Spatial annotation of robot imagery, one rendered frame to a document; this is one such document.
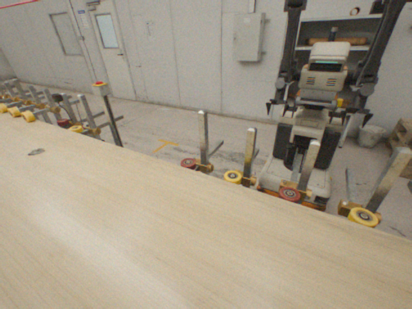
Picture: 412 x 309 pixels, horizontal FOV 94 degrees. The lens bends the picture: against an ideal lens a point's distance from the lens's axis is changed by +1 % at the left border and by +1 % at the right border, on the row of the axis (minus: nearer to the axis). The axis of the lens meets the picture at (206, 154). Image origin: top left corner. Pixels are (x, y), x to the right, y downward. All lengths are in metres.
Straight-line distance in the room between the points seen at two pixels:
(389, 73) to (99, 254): 3.50
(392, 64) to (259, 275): 3.19
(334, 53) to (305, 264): 1.22
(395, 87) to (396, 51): 0.43
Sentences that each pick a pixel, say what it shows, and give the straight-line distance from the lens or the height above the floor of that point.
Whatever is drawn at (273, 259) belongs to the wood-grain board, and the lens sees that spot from 0.68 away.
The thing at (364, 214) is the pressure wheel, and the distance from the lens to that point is 0.91.
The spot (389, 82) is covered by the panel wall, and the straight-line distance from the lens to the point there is 3.55.
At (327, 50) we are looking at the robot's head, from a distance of 1.55.
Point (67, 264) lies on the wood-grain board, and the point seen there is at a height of 0.90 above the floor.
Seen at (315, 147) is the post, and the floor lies 1.09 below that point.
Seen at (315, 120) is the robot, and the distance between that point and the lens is 1.69.
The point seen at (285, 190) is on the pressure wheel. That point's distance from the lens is 0.88.
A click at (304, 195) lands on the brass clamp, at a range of 0.97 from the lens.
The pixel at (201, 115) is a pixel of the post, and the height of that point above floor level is 1.14.
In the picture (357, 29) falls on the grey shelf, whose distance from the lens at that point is 3.39.
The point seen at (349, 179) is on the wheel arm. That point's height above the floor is 0.84.
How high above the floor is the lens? 1.48
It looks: 33 degrees down
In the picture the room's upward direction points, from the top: 2 degrees counter-clockwise
